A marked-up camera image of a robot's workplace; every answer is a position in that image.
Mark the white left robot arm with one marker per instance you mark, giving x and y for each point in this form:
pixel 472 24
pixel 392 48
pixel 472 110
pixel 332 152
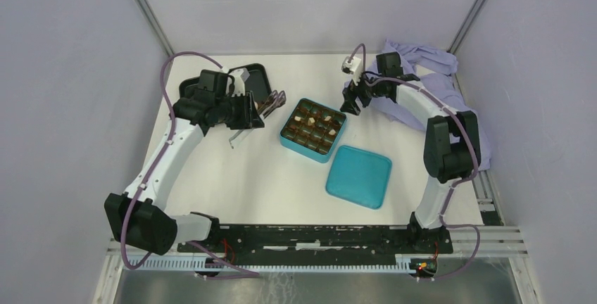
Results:
pixel 137 216

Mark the black chocolate tray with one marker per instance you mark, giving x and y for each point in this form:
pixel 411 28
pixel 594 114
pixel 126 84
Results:
pixel 257 82

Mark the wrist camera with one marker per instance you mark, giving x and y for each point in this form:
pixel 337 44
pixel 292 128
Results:
pixel 240 76
pixel 353 66

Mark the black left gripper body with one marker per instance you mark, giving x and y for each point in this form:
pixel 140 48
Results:
pixel 231 111

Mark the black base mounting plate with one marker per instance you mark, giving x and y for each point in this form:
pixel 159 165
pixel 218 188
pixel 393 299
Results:
pixel 393 239

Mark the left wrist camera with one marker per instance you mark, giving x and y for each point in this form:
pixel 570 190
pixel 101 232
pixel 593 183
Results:
pixel 240 76

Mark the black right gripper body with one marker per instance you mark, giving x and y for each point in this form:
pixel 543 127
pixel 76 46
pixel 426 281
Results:
pixel 367 92

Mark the teal chocolate box with dividers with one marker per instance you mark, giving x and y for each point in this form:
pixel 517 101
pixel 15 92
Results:
pixel 312 141

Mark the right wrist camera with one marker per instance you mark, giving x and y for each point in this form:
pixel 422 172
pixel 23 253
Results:
pixel 353 66

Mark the teal box lid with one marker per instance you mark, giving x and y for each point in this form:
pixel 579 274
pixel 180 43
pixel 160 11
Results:
pixel 359 176

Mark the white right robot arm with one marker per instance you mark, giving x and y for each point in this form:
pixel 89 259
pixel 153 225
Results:
pixel 451 151

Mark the lavender crumpled cloth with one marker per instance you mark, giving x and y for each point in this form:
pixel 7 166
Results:
pixel 434 67

